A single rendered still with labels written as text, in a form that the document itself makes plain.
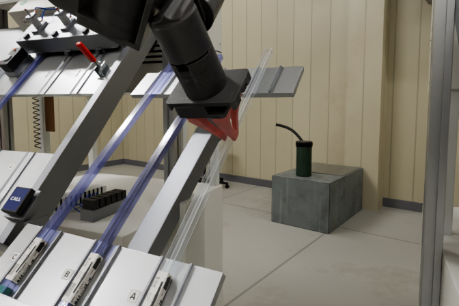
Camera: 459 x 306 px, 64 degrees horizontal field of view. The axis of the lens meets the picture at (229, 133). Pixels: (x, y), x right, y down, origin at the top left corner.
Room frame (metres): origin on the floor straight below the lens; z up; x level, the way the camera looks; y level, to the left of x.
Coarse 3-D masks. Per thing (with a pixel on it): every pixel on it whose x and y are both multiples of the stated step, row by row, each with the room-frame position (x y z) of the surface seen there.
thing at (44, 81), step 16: (0, 32) 1.32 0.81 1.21; (16, 32) 1.28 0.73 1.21; (0, 48) 1.22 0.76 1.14; (112, 48) 1.01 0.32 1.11; (48, 64) 1.05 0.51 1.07; (64, 64) 1.03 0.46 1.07; (80, 64) 1.00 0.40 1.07; (112, 64) 0.96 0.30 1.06; (0, 80) 1.07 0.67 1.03; (16, 80) 1.05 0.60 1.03; (32, 80) 1.02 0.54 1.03; (48, 80) 0.99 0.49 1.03; (64, 80) 0.97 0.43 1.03; (80, 80) 0.95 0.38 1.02; (96, 80) 0.93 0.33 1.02; (0, 96) 1.02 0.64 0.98; (16, 96) 1.00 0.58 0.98; (32, 96) 0.98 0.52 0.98; (48, 96) 0.96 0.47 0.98
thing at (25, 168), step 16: (0, 160) 0.81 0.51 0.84; (16, 160) 0.80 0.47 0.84; (32, 160) 0.78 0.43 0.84; (48, 160) 0.77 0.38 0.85; (0, 176) 0.77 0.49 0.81; (16, 176) 0.76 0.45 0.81; (32, 176) 0.74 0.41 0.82; (0, 192) 0.74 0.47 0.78; (0, 208) 0.71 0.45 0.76; (0, 224) 0.68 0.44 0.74
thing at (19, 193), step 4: (16, 188) 0.67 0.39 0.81; (20, 188) 0.66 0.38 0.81; (16, 192) 0.66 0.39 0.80; (20, 192) 0.65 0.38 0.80; (24, 192) 0.65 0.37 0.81; (12, 196) 0.65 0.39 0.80; (16, 196) 0.65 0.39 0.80; (20, 196) 0.65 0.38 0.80; (24, 196) 0.64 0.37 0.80; (8, 200) 0.65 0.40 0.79; (12, 200) 0.65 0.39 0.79; (16, 200) 0.64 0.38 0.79; (20, 200) 0.64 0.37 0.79; (8, 204) 0.64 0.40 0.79; (12, 204) 0.64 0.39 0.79; (16, 204) 0.64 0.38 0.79; (4, 208) 0.64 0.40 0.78; (8, 208) 0.63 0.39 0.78; (12, 208) 0.63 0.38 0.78; (16, 208) 0.63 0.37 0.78
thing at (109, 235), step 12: (180, 120) 0.60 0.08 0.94; (168, 132) 0.58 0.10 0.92; (168, 144) 0.57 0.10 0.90; (156, 156) 0.55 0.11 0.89; (144, 168) 0.53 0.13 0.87; (156, 168) 0.54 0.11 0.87; (144, 180) 0.52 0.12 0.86; (132, 192) 0.50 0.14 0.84; (132, 204) 0.49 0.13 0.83; (120, 216) 0.48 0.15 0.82; (108, 228) 0.47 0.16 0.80; (120, 228) 0.47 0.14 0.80; (108, 240) 0.45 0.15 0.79; (96, 252) 0.44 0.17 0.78
